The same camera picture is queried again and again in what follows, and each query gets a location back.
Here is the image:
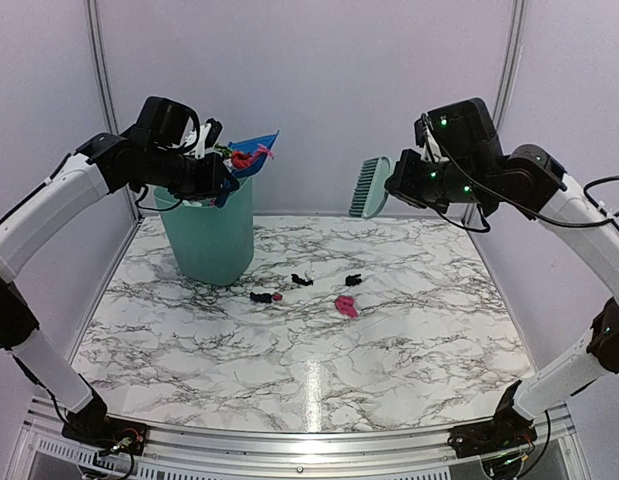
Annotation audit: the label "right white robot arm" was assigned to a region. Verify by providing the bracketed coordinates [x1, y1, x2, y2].
[385, 98, 619, 448]

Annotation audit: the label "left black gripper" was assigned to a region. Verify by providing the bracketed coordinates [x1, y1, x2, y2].
[133, 144, 237, 199]

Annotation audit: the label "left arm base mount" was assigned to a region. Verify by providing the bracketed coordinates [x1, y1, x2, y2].
[62, 390, 149, 456]

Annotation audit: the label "left aluminium corner post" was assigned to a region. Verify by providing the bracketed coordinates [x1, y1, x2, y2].
[83, 0, 144, 224]

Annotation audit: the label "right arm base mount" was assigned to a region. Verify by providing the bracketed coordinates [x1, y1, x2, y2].
[447, 380, 538, 458]

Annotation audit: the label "blue plastic dustpan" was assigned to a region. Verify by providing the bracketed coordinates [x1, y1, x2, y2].
[213, 131, 280, 184]

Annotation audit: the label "aluminium front frame rail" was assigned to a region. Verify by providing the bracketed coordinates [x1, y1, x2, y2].
[5, 403, 591, 479]

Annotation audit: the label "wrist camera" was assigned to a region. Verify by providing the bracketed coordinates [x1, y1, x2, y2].
[185, 118, 223, 160]
[414, 113, 440, 163]

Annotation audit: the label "pink paper scrap centre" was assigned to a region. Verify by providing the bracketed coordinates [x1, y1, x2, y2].
[334, 295, 359, 319]

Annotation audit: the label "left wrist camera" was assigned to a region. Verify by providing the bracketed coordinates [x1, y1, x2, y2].
[185, 118, 223, 160]

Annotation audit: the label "black and white paper scrap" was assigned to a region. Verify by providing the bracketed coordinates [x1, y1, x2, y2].
[291, 268, 315, 286]

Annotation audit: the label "black and pink paper scrap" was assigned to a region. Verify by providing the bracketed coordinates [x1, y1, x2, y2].
[249, 292, 283, 304]

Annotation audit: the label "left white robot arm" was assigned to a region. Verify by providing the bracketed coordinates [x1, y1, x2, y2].
[0, 96, 239, 445]

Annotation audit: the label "black paper scrap right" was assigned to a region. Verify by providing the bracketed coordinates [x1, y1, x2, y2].
[345, 274, 363, 287]

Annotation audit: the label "teal hand brush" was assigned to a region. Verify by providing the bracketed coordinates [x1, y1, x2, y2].
[348, 156, 393, 219]

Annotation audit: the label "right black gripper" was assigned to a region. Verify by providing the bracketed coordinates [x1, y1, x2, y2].
[386, 147, 494, 212]

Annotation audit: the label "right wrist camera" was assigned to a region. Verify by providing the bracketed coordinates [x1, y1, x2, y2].
[414, 113, 440, 163]

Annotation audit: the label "green paper scrap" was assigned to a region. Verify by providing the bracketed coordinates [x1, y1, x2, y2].
[214, 144, 232, 154]

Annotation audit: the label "teal plastic waste bin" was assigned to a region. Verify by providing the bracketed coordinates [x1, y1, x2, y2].
[153, 179, 254, 286]

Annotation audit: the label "paper scraps inside bin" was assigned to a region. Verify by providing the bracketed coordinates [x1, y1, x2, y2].
[182, 199, 215, 208]

